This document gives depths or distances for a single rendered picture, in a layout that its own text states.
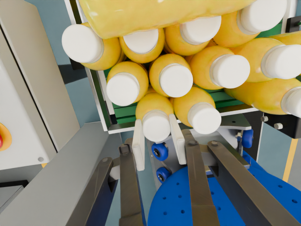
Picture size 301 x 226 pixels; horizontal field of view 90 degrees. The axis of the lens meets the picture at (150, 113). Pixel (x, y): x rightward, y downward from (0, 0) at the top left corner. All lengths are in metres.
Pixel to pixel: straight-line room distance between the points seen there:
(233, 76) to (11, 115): 0.26
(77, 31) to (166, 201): 0.31
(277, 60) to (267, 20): 0.05
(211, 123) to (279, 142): 1.77
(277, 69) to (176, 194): 0.26
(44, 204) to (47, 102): 0.60
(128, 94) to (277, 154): 1.94
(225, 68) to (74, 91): 1.31
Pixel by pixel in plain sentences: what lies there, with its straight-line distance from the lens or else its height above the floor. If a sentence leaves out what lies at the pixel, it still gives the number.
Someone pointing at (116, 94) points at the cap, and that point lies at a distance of 0.19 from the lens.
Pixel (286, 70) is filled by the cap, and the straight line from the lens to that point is 0.25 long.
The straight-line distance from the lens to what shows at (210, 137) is 0.39.
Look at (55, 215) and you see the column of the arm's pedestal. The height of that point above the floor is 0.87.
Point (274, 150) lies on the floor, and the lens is 1.99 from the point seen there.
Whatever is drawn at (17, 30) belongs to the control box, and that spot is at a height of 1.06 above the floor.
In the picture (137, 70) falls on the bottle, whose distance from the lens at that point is 0.22.
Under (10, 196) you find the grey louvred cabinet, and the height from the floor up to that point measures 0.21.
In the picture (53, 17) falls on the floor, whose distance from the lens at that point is 1.45.
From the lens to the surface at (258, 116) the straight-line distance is 1.49.
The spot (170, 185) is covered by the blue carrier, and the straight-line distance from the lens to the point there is 0.36.
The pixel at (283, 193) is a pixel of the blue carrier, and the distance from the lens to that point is 0.38.
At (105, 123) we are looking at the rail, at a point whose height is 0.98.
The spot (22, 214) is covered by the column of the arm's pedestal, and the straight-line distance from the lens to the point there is 0.83.
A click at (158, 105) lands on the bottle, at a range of 0.22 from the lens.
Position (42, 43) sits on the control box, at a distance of 0.28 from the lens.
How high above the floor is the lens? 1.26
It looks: 70 degrees down
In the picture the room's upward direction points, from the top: 177 degrees clockwise
